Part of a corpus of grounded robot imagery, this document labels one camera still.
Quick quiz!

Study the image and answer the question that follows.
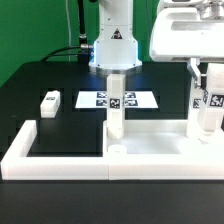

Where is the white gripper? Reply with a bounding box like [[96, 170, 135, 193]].
[[149, 0, 224, 88]]

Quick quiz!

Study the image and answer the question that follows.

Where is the white desk top tray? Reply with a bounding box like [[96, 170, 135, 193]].
[[103, 120, 224, 164]]

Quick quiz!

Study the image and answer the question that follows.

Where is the fiducial marker plate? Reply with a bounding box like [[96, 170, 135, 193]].
[[75, 91, 158, 109]]

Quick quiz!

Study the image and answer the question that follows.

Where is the black cable with connector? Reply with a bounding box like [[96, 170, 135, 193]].
[[40, 43, 95, 62]]

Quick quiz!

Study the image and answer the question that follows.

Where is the black vertical cable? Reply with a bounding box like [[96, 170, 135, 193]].
[[77, 0, 88, 44]]

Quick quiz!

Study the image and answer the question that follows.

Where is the white U-shaped fence frame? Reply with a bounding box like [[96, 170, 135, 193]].
[[1, 120, 224, 180]]

